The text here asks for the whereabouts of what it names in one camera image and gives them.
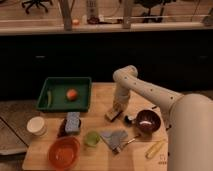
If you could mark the grey metal post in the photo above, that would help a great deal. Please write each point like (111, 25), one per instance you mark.
(127, 13)
(65, 11)

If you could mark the grey metal post left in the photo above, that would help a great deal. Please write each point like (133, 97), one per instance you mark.
(65, 11)

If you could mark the green plastic tray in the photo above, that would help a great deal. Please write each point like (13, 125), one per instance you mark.
(59, 86)

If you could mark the small orange object on ledge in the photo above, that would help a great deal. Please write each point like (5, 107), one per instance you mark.
(75, 22)

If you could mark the orange plastic bowl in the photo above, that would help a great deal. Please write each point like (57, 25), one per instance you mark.
(63, 153)

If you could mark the green pepper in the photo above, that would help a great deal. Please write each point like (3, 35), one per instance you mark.
(49, 98)

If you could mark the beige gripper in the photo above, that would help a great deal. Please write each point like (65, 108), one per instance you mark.
(115, 111)

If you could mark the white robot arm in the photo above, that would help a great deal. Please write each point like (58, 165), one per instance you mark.
(190, 117)

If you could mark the dark purple bowl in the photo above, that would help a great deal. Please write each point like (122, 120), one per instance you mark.
(147, 121)

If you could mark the metal spoon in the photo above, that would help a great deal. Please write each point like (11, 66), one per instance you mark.
(119, 149)

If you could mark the grey metal post right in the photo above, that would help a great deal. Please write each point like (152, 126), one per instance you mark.
(127, 13)

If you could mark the yellow corn cob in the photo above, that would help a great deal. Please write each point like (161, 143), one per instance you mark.
(154, 149)

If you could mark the grey folded cloth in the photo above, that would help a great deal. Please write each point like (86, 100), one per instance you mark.
(113, 138)

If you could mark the orange fruit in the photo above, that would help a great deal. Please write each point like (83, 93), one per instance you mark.
(71, 94)

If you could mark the white paper cup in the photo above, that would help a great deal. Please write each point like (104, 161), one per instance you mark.
(37, 126)

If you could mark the small green cup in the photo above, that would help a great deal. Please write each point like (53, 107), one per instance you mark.
(91, 138)

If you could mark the blue sponge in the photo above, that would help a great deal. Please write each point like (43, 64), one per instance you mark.
(72, 122)

